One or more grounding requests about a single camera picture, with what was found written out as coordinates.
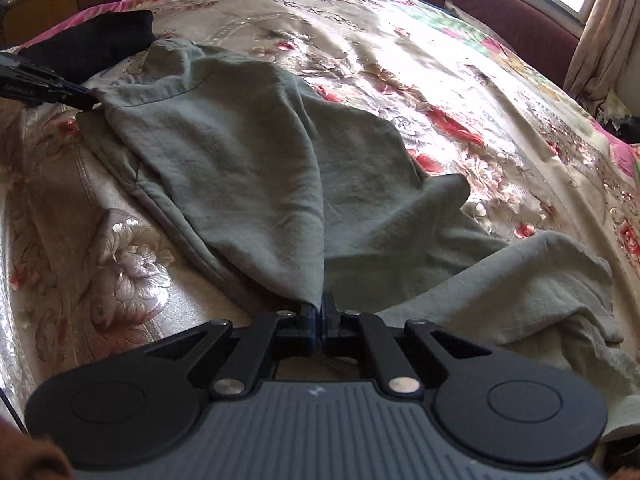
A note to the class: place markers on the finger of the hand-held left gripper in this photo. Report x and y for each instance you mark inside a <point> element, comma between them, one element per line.
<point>70,91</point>

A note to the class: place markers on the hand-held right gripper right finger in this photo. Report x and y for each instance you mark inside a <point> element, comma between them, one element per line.
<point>326,325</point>

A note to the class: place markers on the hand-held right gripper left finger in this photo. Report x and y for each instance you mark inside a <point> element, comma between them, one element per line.
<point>311,327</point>

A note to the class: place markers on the grey-green pants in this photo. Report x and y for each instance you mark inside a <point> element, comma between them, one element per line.
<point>260,175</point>

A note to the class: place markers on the black cloth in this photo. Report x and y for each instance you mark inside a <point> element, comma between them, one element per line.
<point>85,45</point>

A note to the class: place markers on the floral bedspread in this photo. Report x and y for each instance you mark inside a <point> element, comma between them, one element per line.
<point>400,50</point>

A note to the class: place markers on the dark red upholstered headboard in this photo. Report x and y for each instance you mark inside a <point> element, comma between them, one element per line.
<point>505,7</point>

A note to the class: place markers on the beige floral curtain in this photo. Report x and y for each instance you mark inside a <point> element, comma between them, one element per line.
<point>607,45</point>

